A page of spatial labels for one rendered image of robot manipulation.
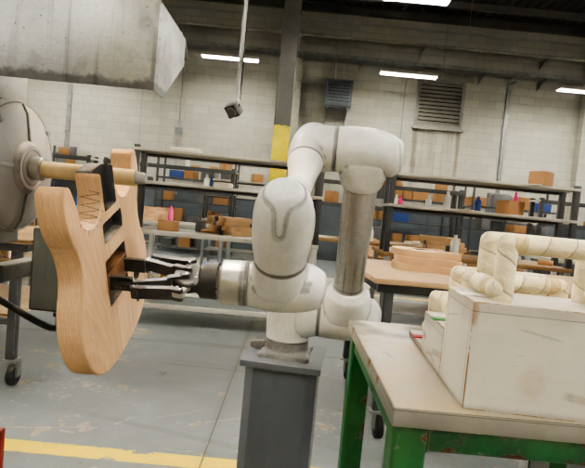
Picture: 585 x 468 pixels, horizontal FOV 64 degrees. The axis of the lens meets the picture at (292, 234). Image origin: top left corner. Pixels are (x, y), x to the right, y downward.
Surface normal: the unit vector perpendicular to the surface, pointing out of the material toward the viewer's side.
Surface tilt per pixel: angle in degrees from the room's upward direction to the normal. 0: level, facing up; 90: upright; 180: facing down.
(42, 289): 90
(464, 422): 90
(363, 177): 123
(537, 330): 90
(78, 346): 112
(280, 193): 46
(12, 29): 90
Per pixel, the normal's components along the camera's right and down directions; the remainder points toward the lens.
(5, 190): 0.98, 0.18
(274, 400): -0.14, 0.04
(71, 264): -0.04, 0.53
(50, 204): -0.01, 0.22
